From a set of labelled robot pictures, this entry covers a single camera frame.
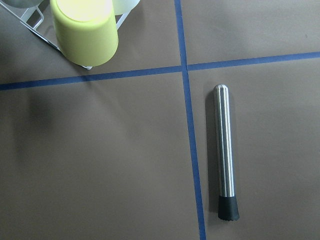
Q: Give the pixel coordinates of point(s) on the yellow-green upturned plastic cup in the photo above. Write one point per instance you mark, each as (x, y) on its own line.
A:
(85, 30)

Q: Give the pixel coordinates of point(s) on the pale white upturned cup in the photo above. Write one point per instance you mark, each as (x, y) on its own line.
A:
(124, 6)

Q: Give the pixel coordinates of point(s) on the grey upturned cup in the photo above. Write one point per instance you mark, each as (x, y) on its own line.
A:
(23, 4)

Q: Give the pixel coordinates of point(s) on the white wire cup rack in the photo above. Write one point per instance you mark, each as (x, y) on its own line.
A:
(39, 20)

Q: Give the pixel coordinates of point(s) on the steel muddler with black tip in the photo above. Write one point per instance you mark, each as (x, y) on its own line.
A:
(227, 200)

